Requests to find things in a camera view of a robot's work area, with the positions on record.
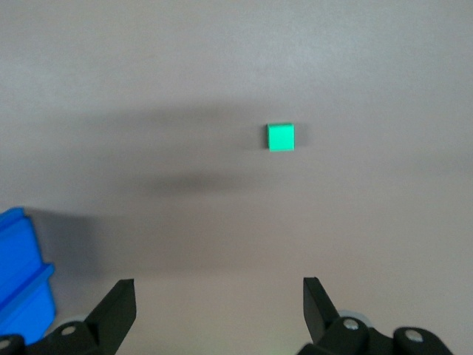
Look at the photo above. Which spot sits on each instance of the blue plastic storage bin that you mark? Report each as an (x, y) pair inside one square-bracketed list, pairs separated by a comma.
[(22, 273)]

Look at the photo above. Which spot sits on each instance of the brown table mat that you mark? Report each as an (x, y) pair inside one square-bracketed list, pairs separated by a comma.
[(203, 229)]

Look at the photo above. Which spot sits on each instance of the small green cube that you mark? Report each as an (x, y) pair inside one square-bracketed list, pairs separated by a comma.
[(281, 137)]

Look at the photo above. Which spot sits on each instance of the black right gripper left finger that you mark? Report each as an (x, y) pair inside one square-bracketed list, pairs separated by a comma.
[(105, 321)]

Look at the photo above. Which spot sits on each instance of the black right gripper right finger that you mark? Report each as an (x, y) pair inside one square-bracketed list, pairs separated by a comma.
[(323, 321)]

